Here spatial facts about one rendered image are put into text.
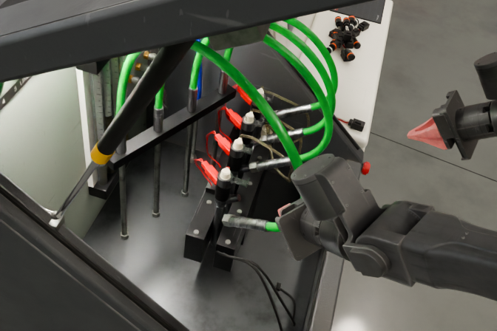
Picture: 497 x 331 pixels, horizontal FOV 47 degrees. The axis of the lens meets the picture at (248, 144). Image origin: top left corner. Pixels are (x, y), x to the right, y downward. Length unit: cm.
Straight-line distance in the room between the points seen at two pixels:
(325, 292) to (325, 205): 48
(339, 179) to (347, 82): 90
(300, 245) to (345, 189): 15
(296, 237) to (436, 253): 24
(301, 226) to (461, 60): 299
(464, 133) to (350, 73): 64
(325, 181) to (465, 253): 17
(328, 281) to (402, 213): 52
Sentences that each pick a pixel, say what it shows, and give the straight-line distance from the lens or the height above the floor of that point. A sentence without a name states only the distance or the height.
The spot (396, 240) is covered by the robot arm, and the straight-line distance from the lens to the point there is 59.
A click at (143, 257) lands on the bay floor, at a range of 125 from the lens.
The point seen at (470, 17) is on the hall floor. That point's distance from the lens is 416.
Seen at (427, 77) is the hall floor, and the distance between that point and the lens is 342.
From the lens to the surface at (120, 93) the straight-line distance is 96.
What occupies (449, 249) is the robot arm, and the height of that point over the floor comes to 146.
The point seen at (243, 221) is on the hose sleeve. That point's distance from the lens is 91.
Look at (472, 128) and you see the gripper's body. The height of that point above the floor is 131.
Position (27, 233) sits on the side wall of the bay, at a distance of 70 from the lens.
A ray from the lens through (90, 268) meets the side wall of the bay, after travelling 73.
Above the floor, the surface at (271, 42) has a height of 137.
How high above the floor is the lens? 188
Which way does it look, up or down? 45 degrees down
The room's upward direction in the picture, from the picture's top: 11 degrees clockwise
